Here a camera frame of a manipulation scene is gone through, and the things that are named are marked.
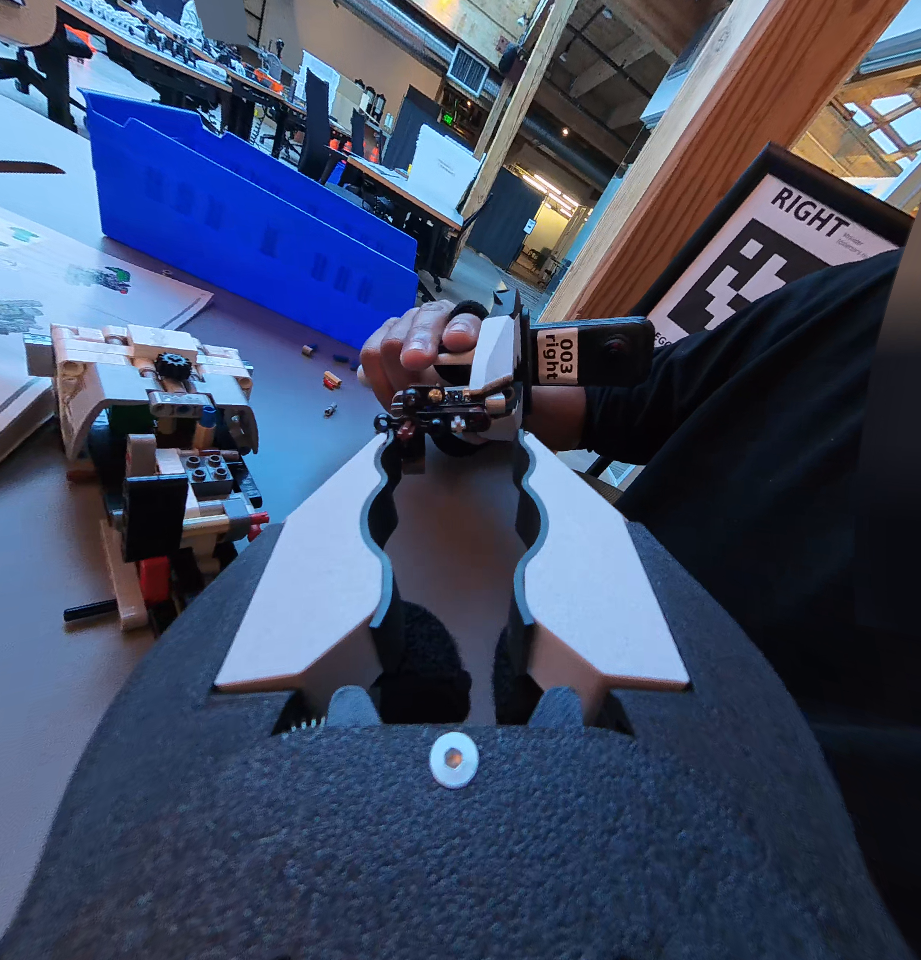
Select blue plastic bin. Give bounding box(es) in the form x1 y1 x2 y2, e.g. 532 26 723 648
81 88 420 351

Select long background workbench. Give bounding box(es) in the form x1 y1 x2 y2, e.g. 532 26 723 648
55 0 357 162

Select lego instruction booklet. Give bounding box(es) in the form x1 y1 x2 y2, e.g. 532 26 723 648
0 198 216 481

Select thick wooden post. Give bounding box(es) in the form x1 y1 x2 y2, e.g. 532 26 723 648
539 0 912 325

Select person's right forearm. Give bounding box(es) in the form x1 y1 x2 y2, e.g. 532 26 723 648
524 251 904 519

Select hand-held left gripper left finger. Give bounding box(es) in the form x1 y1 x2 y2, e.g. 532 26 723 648
214 433 403 726

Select scattered small lego pins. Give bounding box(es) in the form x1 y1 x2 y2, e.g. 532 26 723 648
301 341 363 420

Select thin wooden post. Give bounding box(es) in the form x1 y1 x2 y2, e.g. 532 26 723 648
460 0 582 220

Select white-topped black desk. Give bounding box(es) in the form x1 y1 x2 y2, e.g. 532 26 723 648
340 150 469 282

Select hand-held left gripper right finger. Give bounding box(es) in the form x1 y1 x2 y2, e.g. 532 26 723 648
505 431 691 723

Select lego gear assembly yellow axle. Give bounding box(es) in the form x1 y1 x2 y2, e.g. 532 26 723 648
423 382 507 438

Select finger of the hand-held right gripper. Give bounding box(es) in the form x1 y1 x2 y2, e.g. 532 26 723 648
475 386 525 445
469 315 519 396

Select person's right hand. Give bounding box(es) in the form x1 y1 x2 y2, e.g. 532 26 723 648
357 303 484 410

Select lego truck chassis assembly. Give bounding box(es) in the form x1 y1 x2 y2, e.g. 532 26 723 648
24 322 270 633

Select white board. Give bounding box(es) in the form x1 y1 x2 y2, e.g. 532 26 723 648
414 123 482 216

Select black framed marker sign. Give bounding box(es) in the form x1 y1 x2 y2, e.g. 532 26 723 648
629 142 915 348

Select wall air vent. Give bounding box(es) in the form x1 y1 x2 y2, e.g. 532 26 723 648
445 43 493 96

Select black partition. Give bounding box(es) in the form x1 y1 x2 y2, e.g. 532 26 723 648
466 168 546 261

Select tall black office chair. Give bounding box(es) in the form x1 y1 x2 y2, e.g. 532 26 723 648
297 67 336 185

